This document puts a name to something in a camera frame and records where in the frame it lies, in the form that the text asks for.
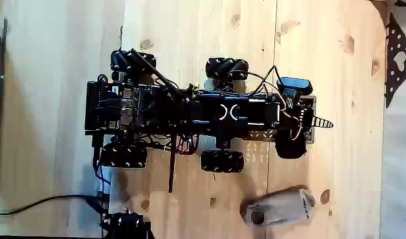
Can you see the black mecanum wheel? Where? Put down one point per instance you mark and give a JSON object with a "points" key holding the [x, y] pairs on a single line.
{"points": [[222, 161], [121, 61], [222, 68], [123, 157]]}

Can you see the black antenna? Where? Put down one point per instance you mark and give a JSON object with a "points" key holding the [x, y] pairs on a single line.
{"points": [[171, 166], [153, 70]]}

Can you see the white sock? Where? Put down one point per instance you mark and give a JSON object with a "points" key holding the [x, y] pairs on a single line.
{"points": [[282, 209]]}

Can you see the black perforated heart plate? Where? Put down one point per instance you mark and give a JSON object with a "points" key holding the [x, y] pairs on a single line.
{"points": [[393, 46]]}

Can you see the black rounded block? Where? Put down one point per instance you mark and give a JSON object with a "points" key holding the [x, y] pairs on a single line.
{"points": [[289, 146]]}

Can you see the black oval wrist camera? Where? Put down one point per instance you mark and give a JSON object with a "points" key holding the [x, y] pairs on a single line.
{"points": [[294, 85]]}

